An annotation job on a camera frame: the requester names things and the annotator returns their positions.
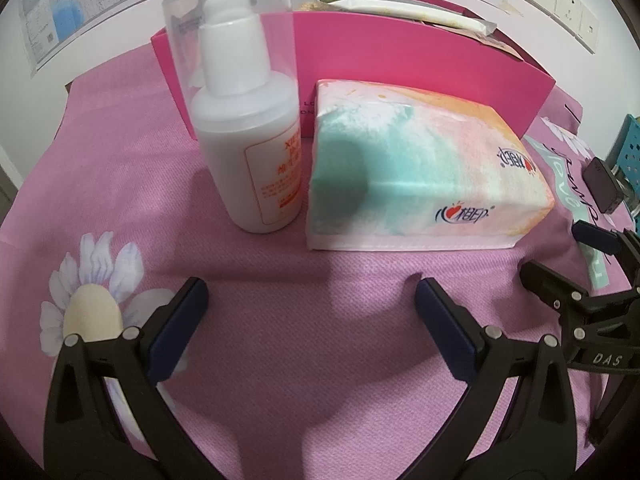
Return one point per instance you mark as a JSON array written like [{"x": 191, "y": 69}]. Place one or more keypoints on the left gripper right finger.
[{"x": 516, "y": 418}]

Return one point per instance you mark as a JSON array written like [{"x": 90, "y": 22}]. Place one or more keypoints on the blue perforated plastic rack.
[{"x": 625, "y": 152}]

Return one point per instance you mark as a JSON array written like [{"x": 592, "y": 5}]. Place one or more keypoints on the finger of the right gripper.
[
  {"x": 550, "y": 287},
  {"x": 595, "y": 237}
]

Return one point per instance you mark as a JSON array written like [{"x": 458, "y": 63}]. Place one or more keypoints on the beige plush toy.
[{"x": 315, "y": 6}]

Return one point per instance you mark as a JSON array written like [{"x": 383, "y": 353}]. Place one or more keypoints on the pastel tissue pack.
[{"x": 398, "y": 169}]

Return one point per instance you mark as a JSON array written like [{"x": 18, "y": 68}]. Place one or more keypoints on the pink storage box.
[{"x": 353, "y": 46}]

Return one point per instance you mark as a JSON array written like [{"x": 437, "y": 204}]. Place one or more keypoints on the white printed plastic pouch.
[{"x": 414, "y": 12}]

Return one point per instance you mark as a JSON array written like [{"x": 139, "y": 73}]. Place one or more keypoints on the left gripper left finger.
[{"x": 83, "y": 437}]

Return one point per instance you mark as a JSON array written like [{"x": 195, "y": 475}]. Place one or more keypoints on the black power adapter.
[{"x": 603, "y": 186}]

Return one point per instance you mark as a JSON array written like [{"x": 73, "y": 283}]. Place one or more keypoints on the white wall socket panel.
[{"x": 575, "y": 17}]

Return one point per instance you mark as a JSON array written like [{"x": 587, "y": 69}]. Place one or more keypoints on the pink bedsheet cloth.
[{"x": 307, "y": 364}]

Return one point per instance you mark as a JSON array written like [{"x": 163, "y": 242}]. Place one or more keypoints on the white pump lotion bottle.
[{"x": 238, "y": 78}]

